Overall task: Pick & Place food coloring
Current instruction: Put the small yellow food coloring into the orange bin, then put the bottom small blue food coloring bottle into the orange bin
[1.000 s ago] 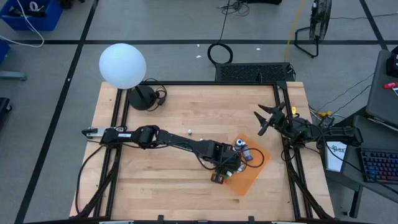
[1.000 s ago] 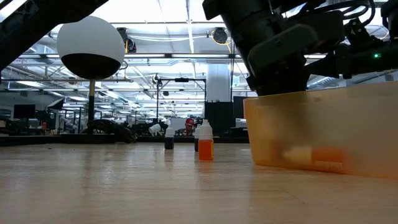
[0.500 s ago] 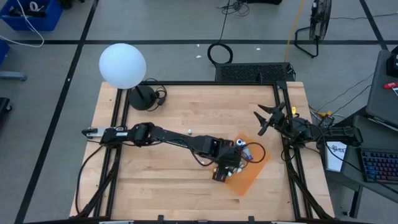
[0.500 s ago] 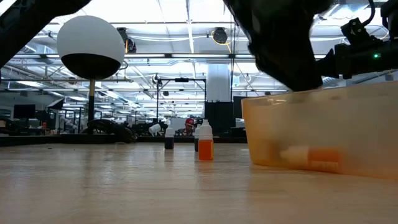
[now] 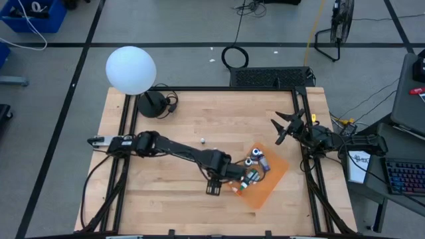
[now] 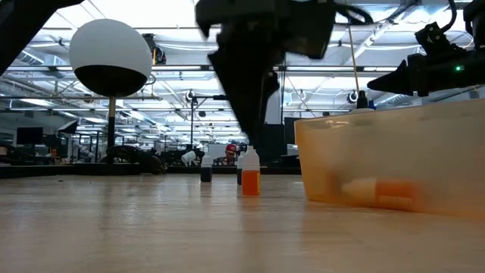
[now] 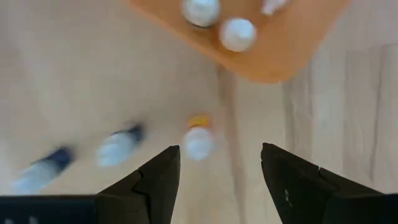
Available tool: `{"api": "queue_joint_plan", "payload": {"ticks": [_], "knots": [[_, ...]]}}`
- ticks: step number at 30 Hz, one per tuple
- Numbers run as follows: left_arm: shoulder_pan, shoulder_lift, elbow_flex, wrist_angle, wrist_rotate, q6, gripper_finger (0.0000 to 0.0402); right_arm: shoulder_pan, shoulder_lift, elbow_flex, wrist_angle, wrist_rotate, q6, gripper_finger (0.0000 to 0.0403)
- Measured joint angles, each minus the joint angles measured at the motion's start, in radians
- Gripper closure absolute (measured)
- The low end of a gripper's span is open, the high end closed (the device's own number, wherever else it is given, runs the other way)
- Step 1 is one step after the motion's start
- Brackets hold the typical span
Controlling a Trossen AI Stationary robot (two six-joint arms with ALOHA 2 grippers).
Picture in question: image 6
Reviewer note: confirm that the white cylindrical device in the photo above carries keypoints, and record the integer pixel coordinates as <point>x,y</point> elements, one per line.
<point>188,156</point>

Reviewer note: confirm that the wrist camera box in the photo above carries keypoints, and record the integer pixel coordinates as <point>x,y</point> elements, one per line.
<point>314,32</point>
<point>433,38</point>

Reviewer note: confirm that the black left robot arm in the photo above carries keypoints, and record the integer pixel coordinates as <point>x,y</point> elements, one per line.
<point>22,22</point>

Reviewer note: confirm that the small dark food coloring bottle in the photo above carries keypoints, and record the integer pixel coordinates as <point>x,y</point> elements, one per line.
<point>206,172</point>
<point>239,174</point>

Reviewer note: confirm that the small grey-capped bottle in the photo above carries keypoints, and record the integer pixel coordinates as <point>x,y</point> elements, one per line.
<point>362,99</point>

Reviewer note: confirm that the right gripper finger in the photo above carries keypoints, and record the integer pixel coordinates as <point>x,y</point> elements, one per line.
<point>396,81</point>

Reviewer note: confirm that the white globe lamp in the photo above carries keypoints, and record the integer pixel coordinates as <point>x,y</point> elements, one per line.
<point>110,49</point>

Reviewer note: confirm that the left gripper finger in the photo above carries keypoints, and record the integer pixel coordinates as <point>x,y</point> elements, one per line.
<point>242,83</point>
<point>273,89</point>

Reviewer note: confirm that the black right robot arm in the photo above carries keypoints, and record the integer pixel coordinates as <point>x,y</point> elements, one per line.
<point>475,11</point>

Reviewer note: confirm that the black monitor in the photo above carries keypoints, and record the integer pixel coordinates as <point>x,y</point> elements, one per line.
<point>291,130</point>
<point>29,135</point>

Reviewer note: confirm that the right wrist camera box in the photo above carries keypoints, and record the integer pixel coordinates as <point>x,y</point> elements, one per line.
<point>433,38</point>

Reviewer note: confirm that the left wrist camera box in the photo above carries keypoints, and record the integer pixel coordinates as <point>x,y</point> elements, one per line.
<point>314,32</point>

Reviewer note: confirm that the large blue food coloring bottle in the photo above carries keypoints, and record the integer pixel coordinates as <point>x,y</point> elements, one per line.
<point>373,105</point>

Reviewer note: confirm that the person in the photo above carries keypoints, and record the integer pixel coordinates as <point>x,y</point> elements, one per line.
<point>231,151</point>

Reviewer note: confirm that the small orange food coloring bottle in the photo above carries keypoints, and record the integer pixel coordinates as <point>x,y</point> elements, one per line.
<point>251,182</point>
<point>382,191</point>

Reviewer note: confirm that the orange translucent plastic bin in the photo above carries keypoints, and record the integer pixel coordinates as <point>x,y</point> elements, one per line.
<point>398,159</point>

